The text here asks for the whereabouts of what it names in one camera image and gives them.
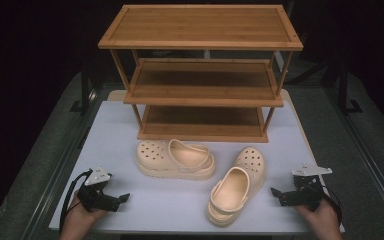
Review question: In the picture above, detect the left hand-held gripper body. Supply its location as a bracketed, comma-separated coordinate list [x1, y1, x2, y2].
[76, 165, 122, 213]

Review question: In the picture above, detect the beige clog shoe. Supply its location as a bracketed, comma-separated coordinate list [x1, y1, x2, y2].
[135, 138, 217, 182]
[206, 146, 268, 229]

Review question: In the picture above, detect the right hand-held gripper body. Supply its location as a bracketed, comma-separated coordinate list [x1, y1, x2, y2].
[278, 163, 334, 213]

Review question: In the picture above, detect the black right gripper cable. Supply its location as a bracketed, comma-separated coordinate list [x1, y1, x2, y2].
[319, 184, 344, 226]

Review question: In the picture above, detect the wooden three-tier shoe rack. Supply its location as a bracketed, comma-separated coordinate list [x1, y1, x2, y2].
[97, 3, 304, 144]

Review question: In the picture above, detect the black metal stand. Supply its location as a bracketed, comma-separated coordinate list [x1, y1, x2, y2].
[337, 58, 364, 117]
[69, 61, 97, 117]

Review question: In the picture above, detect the person's right hand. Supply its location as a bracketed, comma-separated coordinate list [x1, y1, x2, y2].
[292, 197, 342, 233]

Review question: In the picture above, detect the person's left hand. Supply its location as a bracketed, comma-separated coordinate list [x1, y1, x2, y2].
[61, 191, 109, 233]

